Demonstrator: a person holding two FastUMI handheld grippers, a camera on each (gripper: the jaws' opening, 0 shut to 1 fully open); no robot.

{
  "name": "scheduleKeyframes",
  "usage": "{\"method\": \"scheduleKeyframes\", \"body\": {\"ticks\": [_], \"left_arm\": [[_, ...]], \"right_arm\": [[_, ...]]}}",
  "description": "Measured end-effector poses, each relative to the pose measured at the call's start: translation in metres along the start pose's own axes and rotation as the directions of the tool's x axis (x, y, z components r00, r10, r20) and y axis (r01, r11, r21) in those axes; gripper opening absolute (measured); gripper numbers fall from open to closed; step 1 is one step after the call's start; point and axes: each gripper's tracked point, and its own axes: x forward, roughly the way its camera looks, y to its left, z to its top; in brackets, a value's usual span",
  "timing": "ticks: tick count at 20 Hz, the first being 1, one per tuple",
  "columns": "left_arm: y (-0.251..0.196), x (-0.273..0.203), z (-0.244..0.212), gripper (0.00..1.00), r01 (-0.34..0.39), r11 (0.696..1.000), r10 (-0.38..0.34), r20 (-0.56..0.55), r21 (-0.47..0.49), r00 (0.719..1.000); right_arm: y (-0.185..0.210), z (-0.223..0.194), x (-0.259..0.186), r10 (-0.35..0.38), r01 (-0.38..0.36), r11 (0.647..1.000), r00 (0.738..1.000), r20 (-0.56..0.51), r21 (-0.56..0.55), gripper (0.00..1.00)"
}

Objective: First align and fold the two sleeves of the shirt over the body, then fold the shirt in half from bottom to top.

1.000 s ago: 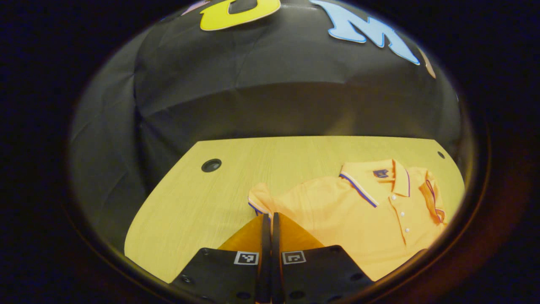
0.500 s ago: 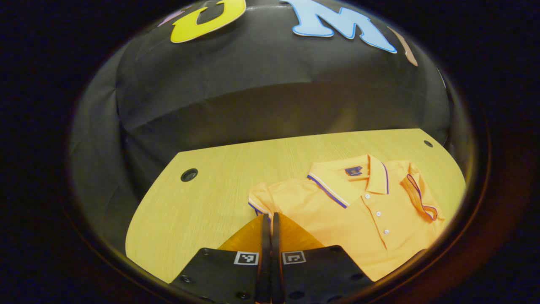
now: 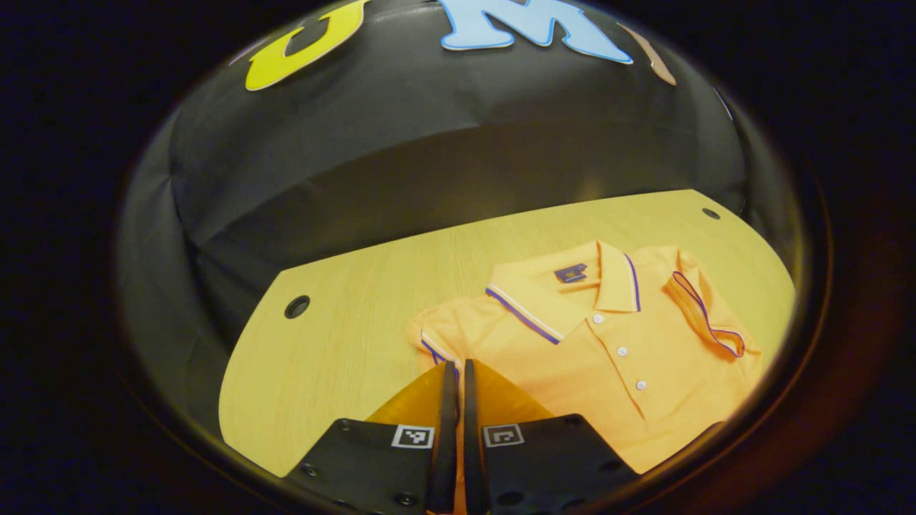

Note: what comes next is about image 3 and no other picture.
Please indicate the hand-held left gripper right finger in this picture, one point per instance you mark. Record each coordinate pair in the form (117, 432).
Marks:
(472, 458)

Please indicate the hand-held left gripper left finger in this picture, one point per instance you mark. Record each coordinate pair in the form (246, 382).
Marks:
(445, 443)

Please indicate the orange T-shirt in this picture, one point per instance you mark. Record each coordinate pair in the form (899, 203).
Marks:
(608, 357)

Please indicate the black backdrop cloth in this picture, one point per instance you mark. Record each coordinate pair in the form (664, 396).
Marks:
(429, 164)

